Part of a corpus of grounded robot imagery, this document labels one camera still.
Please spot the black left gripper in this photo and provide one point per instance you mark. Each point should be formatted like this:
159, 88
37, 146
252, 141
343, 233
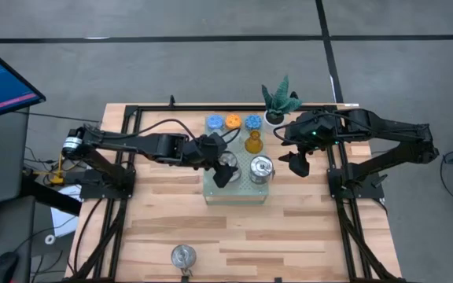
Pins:
199, 153

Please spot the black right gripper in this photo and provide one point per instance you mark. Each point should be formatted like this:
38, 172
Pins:
309, 126

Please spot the silver lidded tin candle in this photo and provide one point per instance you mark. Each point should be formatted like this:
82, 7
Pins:
232, 161
261, 169
183, 257

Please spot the amber ribbed glass holder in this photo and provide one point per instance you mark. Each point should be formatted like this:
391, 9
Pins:
253, 145

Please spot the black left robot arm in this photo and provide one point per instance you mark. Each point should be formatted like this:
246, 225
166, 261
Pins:
140, 143

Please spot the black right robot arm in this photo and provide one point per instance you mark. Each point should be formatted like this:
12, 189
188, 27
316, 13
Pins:
391, 127

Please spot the green perforated metal shelf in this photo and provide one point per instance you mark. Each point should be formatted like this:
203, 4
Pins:
246, 188

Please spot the snake plant in white pot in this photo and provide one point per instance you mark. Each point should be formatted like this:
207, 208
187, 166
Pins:
281, 100

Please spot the white tape strip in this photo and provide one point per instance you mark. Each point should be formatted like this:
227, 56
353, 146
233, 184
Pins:
351, 105

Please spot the white paper sheet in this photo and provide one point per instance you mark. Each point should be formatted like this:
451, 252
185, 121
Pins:
63, 220

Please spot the black metal beam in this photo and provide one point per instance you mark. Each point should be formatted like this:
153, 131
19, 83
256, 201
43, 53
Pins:
53, 196

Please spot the white tape roll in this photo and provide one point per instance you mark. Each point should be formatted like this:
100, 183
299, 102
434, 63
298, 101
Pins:
46, 239

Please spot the grey desk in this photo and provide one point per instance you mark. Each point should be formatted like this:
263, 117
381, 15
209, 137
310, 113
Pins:
2, 165

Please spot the black computer mouse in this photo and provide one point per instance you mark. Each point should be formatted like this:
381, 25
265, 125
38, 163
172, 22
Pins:
4, 267

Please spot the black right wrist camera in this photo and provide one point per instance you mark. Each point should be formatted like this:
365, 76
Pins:
306, 147

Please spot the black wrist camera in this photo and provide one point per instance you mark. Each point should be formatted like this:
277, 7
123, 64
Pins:
216, 142
306, 147

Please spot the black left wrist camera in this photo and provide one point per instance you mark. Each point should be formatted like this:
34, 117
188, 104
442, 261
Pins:
216, 142

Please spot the black aluminium table frame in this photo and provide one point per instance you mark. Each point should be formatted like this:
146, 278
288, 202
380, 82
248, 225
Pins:
159, 107

